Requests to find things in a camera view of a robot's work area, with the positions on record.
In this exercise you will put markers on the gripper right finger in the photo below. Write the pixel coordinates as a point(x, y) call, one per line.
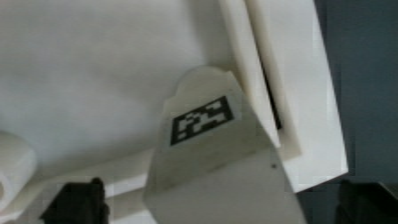
point(366, 203)

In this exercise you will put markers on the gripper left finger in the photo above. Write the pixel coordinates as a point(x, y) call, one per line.
point(74, 206)

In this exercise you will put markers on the white square table top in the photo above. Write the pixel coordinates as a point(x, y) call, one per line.
point(94, 54)

